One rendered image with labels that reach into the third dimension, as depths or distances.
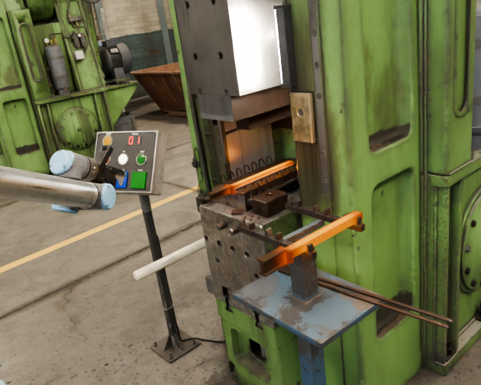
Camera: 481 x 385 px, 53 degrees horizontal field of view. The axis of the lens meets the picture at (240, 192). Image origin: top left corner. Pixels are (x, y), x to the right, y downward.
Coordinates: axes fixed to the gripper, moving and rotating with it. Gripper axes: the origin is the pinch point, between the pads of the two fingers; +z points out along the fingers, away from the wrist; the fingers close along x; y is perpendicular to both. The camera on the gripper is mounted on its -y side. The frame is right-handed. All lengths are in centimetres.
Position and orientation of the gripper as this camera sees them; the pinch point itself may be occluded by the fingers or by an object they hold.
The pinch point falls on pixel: (124, 173)
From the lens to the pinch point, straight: 209.9
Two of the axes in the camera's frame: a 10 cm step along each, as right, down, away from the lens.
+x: 9.1, 0.3, -4.1
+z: 4.1, 1.4, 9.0
